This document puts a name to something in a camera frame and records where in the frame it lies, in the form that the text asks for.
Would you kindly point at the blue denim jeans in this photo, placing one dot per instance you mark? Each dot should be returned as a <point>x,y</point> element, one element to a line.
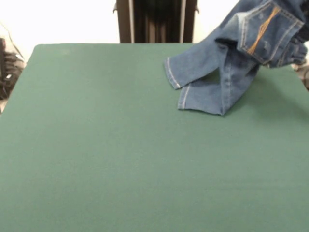
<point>205,62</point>

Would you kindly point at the dark green table cloth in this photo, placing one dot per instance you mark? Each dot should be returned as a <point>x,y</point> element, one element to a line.
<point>72,169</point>

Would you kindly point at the black equipment pile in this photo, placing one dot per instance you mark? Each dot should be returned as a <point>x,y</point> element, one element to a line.
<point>9,65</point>

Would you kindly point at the dark grey chair base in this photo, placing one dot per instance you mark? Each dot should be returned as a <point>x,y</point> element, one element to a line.
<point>306,79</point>

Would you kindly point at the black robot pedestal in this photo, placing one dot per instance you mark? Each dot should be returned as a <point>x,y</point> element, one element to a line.
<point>157,21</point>

